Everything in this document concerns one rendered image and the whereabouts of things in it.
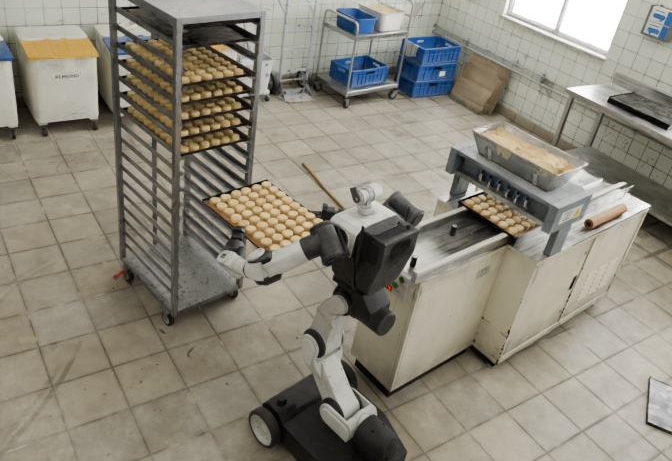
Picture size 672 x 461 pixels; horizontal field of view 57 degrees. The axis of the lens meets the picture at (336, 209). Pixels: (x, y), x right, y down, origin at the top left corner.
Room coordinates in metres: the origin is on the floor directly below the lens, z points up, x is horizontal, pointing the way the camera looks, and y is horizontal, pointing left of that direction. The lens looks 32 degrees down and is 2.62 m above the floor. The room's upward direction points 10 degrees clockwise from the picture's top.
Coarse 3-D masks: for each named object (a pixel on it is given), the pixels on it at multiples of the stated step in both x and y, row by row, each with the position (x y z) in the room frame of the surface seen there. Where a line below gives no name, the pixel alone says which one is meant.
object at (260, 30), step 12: (264, 12) 2.96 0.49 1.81; (264, 24) 2.96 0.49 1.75; (252, 84) 2.96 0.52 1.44; (252, 96) 2.96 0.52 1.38; (252, 120) 2.95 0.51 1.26; (252, 132) 2.95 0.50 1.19; (252, 144) 2.96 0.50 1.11; (252, 156) 2.96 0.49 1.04; (252, 168) 2.97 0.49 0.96; (240, 288) 2.96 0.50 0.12
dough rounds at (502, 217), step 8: (472, 200) 3.12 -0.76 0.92; (480, 200) 3.15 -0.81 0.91; (488, 200) 3.15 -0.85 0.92; (496, 200) 3.16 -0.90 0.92; (472, 208) 3.06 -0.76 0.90; (480, 208) 3.04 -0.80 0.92; (488, 208) 3.06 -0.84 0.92; (496, 208) 3.07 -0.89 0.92; (504, 208) 3.10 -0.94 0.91; (488, 216) 2.99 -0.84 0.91; (496, 216) 2.98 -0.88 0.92; (504, 216) 3.00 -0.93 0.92; (512, 216) 3.05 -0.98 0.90; (496, 224) 2.93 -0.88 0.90; (504, 224) 2.91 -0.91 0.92; (512, 224) 2.94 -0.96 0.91; (520, 224) 2.96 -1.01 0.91; (528, 224) 2.95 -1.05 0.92; (536, 224) 3.00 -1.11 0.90; (512, 232) 2.85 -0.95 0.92; (520, 232) 2.89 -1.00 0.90
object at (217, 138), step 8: (128, 112) 3.04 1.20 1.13; (136, 112) 3.02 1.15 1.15; (144, 120) 2.94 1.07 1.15; (152, 128) 2.88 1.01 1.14; (160, 128) 2.88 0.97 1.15; (160, 136) 2.82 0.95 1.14; (168, 136) 2.82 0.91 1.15; (200, 136) 2.87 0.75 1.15; (208, 136) 2.89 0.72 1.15; (216, 136) 2.92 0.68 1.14; (224, 136) 2.92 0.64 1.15; (232, 136) 2.93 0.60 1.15; (168, 144) 2.76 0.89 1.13; (184, 144) 2.78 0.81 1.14; (192, 144) 2.77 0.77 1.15; (200, 144) 2.79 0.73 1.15; (208, 144) 2.80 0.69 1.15; (216, 144) 2.84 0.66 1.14; (184, 152) 2.70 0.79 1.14
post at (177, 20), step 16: (176, 16) 2.64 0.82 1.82; (176, 32) 2.61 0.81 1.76; (176, 48) 2.61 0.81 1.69; (176, 64) 2.61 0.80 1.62; (176, 80) 2.61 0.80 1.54; (176, 96) 2.61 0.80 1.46; (176, 112) 2.61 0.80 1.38; (176, 128) 2.61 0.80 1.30; (176, 144) 2.61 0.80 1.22; (176, 160) 2.62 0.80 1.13; (176, 176) 2.62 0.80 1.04; (176, 192) 2.62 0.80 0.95; (176, 208) 2.62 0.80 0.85; (176, 224) 2.62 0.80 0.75; (176, 240) 2.62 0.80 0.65; (176, 256) 2.62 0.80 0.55; (176, 272) 2.62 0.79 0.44; (176, 288) 2.62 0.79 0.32; (176, 304) 2.62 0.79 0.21
